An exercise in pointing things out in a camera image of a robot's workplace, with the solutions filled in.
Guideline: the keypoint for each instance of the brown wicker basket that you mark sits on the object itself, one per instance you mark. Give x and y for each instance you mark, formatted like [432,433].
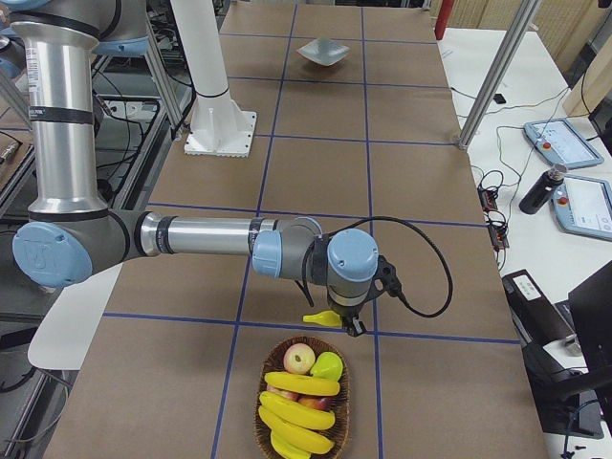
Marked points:
[274,446]

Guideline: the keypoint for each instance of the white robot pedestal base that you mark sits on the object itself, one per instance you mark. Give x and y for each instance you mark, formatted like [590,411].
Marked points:
[218,126]

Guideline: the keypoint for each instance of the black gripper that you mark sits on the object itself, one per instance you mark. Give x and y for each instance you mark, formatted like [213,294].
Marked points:
[347,316]

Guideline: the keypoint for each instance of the green pear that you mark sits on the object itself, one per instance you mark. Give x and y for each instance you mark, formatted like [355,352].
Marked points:
[328,366]

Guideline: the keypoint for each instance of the long yellow top banana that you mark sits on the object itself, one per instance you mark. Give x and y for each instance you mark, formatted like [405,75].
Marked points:
[327,318]

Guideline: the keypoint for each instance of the aluminium frame post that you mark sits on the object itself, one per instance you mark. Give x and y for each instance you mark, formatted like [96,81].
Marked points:
[509,45]

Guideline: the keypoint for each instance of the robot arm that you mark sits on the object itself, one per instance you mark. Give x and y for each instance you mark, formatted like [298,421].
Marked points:
[72,234]

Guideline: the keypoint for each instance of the teach pendant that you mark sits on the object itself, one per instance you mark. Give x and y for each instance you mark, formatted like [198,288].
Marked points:
[559,142]
[582,206]

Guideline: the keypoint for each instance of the near teach pendant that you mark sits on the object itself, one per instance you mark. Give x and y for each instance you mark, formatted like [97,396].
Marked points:
[582,206]

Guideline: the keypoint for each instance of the red apple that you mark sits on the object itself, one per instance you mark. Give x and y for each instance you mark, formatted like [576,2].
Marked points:
[322,403]

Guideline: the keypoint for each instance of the far teach pendant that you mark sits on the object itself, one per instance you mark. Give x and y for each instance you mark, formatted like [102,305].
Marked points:
[559,142]

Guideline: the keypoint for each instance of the pink peach apple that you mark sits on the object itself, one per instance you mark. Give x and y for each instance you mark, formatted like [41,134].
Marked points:
[299,359]

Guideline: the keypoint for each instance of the black monitor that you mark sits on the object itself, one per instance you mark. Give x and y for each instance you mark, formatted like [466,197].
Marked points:
[590,308]

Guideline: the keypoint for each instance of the black water bottle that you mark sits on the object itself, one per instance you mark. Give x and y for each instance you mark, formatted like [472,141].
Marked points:
[542,190]

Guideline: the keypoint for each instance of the grey square plate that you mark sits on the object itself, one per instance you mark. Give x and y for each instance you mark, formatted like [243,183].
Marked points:
[323,52]

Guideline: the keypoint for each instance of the red fire extinguisher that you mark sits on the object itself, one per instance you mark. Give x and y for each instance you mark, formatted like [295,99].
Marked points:
[443,17]

